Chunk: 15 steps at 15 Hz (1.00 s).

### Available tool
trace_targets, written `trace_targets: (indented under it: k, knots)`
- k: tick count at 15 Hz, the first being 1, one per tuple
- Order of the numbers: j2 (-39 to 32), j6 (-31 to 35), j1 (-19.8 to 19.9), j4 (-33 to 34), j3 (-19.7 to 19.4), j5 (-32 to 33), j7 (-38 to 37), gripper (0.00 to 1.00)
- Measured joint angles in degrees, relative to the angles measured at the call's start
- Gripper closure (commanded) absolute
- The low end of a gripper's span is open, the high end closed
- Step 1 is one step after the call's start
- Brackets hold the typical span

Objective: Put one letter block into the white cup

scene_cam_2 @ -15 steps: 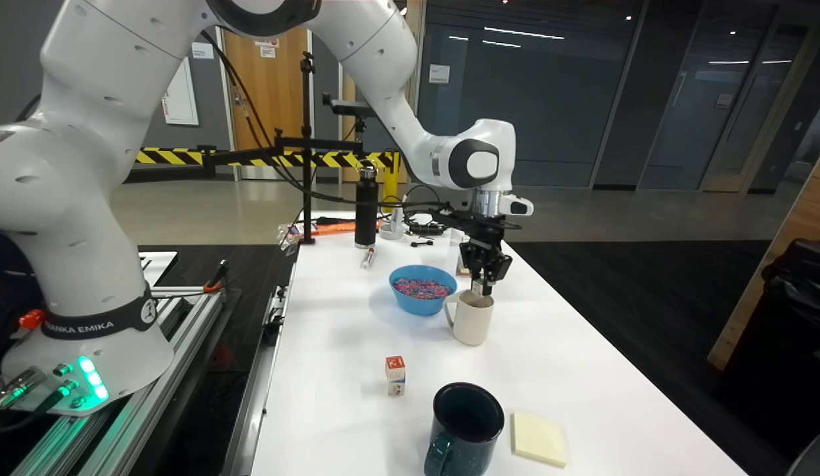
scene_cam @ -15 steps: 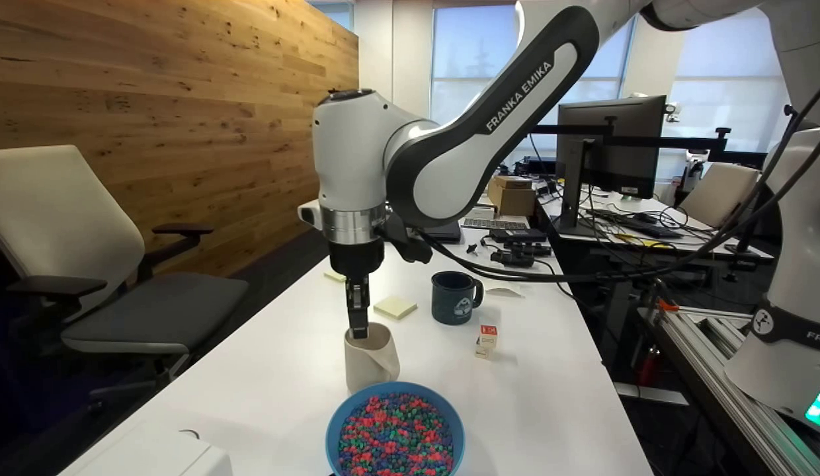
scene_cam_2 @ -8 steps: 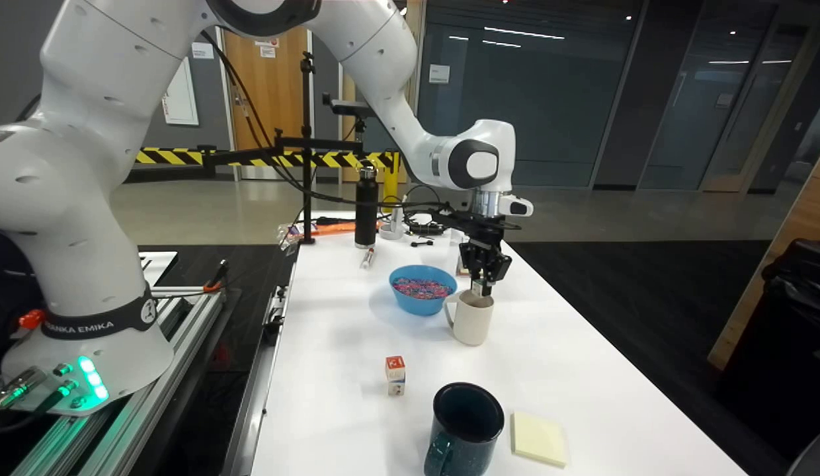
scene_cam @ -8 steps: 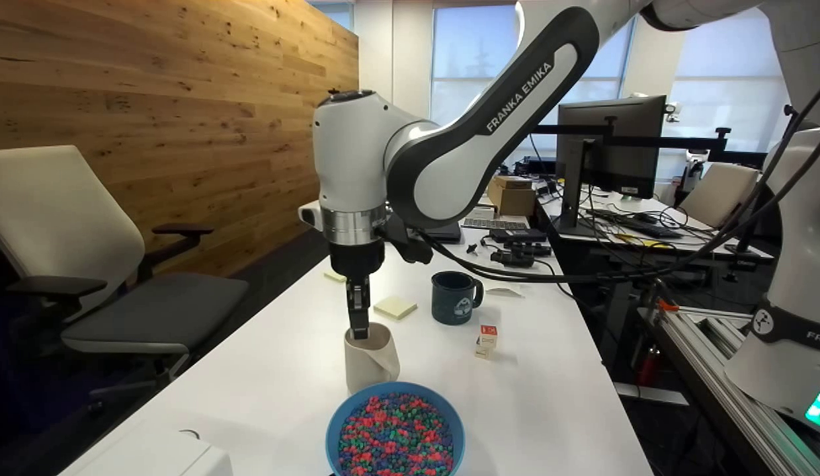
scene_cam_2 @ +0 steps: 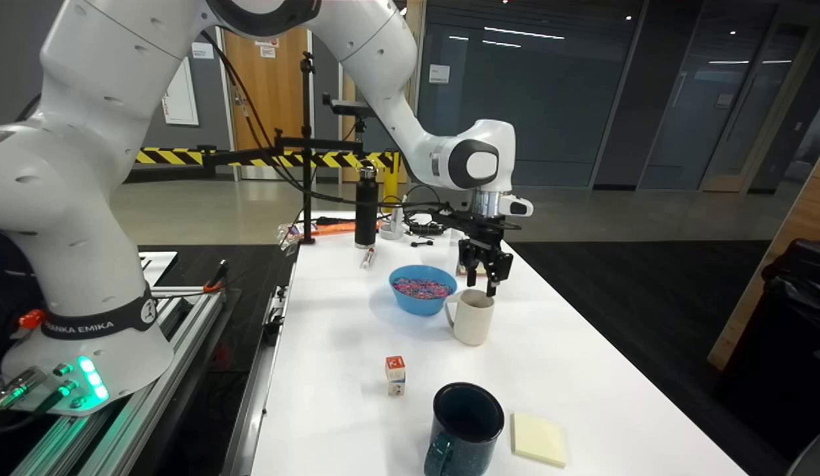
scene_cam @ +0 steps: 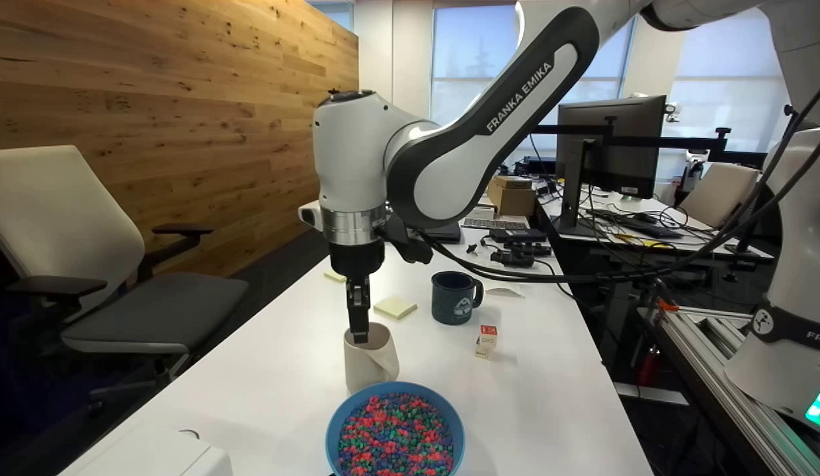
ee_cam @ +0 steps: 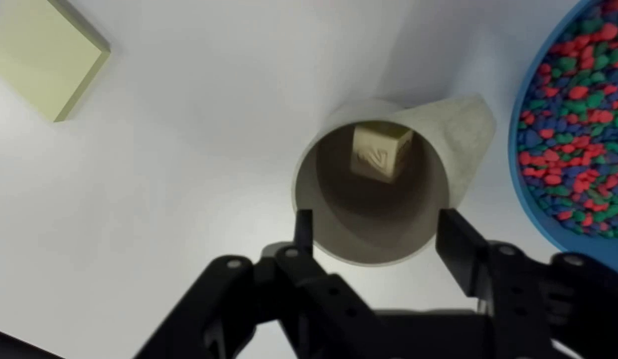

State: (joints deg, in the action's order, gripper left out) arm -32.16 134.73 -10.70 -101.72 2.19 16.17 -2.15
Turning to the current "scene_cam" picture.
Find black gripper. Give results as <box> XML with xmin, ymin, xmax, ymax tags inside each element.
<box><xmin>327</xmin><ymin>241</ymin><xmax>386</xmax><ymax>345</ymax></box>

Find white paper cup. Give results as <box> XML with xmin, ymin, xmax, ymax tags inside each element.
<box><xmin>341</xmin><ymin>320</ymin><xmax>402</xmax><ymax>393</ymax></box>

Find dark teal speckled mug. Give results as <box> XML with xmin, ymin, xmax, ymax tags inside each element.
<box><xmin>427</xmin><ymin>267</ymin><xmax>485</xmax><ymax>324</ymax></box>

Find blue bowl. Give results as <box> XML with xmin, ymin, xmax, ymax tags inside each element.
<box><xmin>321</xmin><ymin>377</ymin><xmax>467</xmax><ymax>476</ymax></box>

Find colourful candy beads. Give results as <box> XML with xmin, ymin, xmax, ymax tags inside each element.
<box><xmin>336</xmin><ymin>390</ymin><xmax>456</xmax><ymax>476</ymax></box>

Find black electronic device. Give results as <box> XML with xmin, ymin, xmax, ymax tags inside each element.
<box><xmin>485</xmin><ymin>224</ymin><xmax>553</xmax><ymax>269</ymax></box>

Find brown cardboard box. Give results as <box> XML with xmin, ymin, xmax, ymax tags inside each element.
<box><xmin>485</xmin><ymin>175</ymin><xmax>536</xmax><ymax>220</ymax></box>

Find grey white office chair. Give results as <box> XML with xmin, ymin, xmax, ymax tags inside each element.
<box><xmin>0</xmin><ymin>143</ymin><xmax>251</xmax><ymax>417</ymax></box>

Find white box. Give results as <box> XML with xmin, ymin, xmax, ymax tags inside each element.
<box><xmin>173</xmin><ymin>429</ymin><xmax>235</xmax><ymax>476</ymax></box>

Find black keyboard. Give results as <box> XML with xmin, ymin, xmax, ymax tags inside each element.
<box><xmin>593</xmin><ymin>205</ymin><xmax>684</xmax><ymax>238</ymax></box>

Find black computer monitor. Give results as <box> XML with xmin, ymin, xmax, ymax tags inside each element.
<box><xmin>556</xmin><ymin>91</ymin><xmax>668</xmax><ymax>232</ymax></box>

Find beige office chair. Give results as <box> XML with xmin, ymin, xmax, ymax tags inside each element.
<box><xmin>677</xmin><ymin>159</ymin><xmax>761</xmax><ymax>229</ymax></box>

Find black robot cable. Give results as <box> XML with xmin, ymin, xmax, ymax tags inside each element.
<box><xmin>417</xmin><ymin>77</ymin><xmax>820</xmax><ymax>284</ymax></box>

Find aluminium mounting rail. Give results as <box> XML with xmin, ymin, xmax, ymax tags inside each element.
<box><xmin>655</xmin><ymin>300</ymin><xmax>820</xmax><ymax>476</ymax></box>

